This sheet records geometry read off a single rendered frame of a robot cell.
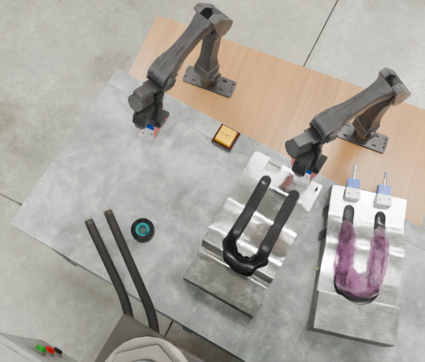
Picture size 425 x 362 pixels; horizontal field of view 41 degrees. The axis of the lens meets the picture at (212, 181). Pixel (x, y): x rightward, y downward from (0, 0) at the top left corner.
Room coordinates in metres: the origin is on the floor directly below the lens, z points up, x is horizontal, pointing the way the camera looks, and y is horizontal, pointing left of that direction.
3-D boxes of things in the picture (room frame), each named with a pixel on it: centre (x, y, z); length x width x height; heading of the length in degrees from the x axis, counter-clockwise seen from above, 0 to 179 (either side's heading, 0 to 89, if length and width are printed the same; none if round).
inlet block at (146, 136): (0.79, 0.21, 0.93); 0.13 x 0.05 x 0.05; 159
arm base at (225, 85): (1.04, 0.04, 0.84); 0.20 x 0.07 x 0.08; 72
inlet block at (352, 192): (0.65, -0.49, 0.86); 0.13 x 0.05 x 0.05; 171
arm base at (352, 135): (0.85, -0.53, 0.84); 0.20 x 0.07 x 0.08; 72
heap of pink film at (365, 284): (0.38, -0.50, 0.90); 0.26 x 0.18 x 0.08; 171
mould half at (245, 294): (0.45, -0.15, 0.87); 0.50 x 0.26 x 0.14; 154
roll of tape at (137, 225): (0.44, 0.23, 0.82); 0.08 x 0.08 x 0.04
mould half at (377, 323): (0.37, -0.51, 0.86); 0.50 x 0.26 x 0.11; 171
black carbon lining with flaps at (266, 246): (0.46, -0.17, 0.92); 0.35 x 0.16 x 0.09; 154
